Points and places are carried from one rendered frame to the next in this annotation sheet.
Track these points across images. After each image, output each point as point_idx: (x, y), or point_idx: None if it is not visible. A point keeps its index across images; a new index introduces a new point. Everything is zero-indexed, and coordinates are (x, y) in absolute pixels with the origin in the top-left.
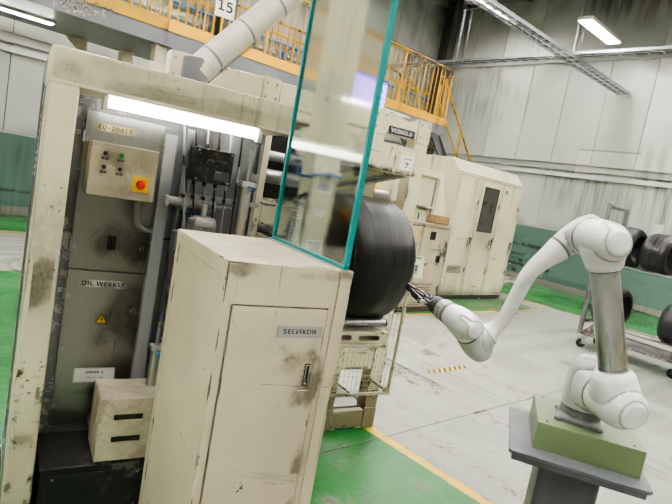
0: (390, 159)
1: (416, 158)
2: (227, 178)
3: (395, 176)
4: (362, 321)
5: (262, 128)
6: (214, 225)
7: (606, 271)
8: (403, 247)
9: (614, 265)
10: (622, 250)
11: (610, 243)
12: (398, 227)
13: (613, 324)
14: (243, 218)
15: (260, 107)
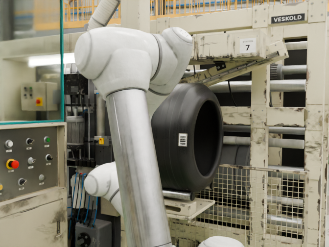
0: (228, 46)
1: (259, 37)
2: (77, 89)
3: (260, 61)
4: (165, 192)
5: (74, 52)
6: (76, 120)
7: (101, 95)
8: (165, 119)
9: (99, 85)
10: (80, 60)
11: (74, 56)
12: (167, 102)
13: (117, 172)
14: (98, 114)
15: (70, 39)
